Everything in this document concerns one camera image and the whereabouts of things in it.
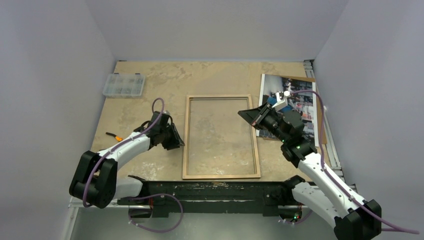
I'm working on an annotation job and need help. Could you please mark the orange handled pliers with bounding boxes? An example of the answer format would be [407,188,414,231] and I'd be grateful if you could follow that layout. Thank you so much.
[105,132,123,142]

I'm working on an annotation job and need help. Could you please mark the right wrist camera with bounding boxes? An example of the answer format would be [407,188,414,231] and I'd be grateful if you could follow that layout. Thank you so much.
[272,90,291,113]

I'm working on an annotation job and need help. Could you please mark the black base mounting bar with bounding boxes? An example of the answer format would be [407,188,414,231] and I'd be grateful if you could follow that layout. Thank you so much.
[117,175,305,218]

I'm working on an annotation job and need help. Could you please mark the black wooden picture frame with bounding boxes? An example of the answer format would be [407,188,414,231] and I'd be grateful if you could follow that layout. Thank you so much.
[181,94,262,180]

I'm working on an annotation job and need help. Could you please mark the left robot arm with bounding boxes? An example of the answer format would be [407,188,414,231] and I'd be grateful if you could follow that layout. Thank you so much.
[69,111,185,209]

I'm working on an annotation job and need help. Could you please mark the clear plastic organizer box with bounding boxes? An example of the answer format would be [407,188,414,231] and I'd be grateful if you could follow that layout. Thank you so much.
[102,73,146,99]

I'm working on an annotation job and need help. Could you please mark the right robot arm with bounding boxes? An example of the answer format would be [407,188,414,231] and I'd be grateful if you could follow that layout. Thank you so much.
[238,103,382,240]

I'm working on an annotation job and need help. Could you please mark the printed photo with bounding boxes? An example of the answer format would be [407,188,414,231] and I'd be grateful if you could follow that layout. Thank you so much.
[258,73,319,146]

